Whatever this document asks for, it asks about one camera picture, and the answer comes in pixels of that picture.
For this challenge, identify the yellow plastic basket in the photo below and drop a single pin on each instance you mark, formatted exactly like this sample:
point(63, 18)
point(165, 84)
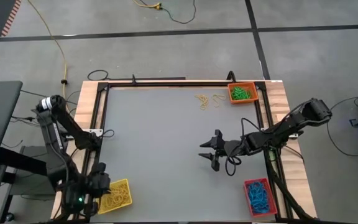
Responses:
point(126, 183)

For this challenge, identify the black equipment stand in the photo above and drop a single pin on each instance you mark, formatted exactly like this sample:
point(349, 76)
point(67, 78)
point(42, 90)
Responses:
point(26, 161)

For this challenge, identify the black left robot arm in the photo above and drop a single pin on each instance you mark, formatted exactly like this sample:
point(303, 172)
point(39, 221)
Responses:
point(54, 130)

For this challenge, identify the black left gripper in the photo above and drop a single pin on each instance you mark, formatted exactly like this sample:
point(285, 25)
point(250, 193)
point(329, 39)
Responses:
point(99, 183)

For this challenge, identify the red plastic basket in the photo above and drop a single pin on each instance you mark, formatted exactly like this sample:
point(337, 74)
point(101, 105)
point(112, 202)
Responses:
point(245, 193)

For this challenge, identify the orange plastic basket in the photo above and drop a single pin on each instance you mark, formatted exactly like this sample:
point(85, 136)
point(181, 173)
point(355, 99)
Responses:
point(255, 93)

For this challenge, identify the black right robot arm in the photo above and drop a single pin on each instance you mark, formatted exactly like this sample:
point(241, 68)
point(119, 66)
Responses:
point(291, 124)

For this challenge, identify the black side desk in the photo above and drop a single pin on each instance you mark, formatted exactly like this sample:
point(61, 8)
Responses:
point(2, 124)

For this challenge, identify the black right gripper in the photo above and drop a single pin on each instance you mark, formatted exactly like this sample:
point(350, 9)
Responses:
point(228, 148)

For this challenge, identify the black metal rod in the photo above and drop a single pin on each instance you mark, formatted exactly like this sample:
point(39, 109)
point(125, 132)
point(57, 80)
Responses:
point(151, 78)

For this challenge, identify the black floor tape line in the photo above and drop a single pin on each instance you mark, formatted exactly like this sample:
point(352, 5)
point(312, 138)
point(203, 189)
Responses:
point(258, 46)
point(104, 35)

